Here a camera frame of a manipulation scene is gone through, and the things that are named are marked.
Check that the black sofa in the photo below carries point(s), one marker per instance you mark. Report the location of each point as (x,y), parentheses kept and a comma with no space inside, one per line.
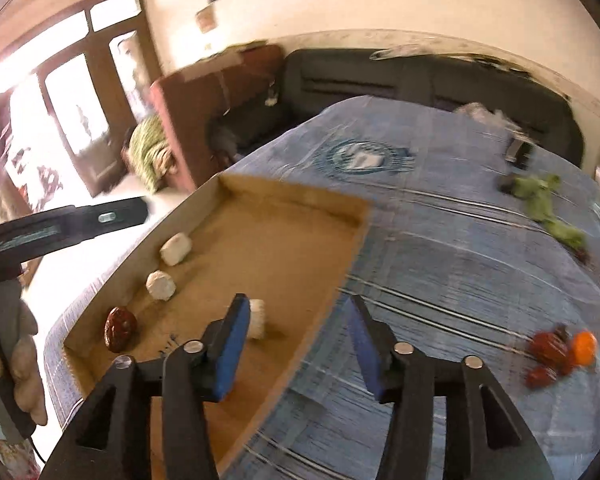
(313,79)

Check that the green cloth strip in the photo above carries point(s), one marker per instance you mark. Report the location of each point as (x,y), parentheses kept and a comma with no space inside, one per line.
(537,195)

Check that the black small device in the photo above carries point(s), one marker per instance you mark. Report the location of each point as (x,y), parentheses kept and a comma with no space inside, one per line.
(518,153)

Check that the cardboard tray box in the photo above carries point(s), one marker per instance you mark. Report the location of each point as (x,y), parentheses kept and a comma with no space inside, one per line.
(286,243)

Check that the small dark date far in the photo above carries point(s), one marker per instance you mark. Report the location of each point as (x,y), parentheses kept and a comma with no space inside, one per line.
(582,255)

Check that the large red date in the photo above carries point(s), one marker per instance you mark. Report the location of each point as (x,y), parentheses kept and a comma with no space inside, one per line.
(120,326)

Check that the green patterned cloth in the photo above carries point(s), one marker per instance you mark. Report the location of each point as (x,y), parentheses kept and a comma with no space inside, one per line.
(150,154)

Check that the orange tangerine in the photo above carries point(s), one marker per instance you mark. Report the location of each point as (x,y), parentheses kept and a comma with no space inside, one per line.
(583,349)

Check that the brown armchair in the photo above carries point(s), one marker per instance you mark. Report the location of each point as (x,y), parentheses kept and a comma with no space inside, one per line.
(191,97)

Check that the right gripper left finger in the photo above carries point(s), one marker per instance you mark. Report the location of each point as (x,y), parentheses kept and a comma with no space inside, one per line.
(109,436)

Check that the dark plum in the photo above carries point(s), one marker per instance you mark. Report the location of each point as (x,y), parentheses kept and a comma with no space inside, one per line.
(561,331)

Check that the blue plaid tablecloth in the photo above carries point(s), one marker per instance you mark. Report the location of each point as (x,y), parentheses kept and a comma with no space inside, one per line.
(450,263)

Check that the red date small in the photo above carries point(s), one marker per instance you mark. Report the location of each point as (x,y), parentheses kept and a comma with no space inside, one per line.
(540,377)

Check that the black small pouch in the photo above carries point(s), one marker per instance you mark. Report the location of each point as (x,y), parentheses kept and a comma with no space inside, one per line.
(506,184)

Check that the left hand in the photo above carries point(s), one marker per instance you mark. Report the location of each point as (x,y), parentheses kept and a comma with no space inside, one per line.
(23,369)

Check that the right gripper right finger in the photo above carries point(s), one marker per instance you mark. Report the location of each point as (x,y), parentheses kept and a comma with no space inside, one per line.
(485,435)

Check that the wooden door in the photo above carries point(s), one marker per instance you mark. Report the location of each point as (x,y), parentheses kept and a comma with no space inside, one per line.
(95,85)

